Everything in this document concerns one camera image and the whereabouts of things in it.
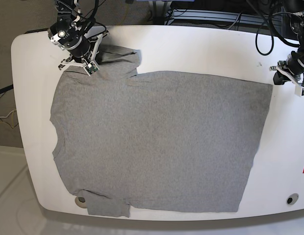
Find white and yellow floor cables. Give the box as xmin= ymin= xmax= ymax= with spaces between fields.
xmin=0 ymin=109 xmax=18 ymax=129

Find grey T-shirt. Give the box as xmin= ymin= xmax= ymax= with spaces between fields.
xmin=50 ymin=46 xmax=273 ymax=217

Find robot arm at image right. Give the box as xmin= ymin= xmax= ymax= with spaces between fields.
xmin=266 ymin=0 xmax=304 ymax=87

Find black looped cable right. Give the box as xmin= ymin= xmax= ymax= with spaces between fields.
xmin=255 ymin=4 xmax=300 ymax=56

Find aluminium extrusion frame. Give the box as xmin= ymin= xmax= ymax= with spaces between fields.
xmin=164 ymin=8 xmax=265 ymax=27

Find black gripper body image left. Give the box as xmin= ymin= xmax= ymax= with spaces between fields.
xmin=68 ymin=39 xmax=95 ymax=63

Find beige table cable grommet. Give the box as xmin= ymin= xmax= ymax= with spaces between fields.
xmin=75 ymin=196 xmax=87 ymax=209

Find grey table cable grommet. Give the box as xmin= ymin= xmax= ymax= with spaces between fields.
xmin=286 ymin=193 xmax=299 ymax=206

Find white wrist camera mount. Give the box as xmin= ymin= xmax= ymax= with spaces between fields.
xmin=269 ymin=61 xmax=304 ymax=97
xmin=58 ymin=30 xmax=108 ymax=76

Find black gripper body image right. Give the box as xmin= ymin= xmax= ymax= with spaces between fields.
xmin=285 ymin=51 xmax=304 ymax=76

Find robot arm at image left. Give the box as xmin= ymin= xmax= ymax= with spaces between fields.
xmin=48 ymin=0 xmax=99 ymax=64

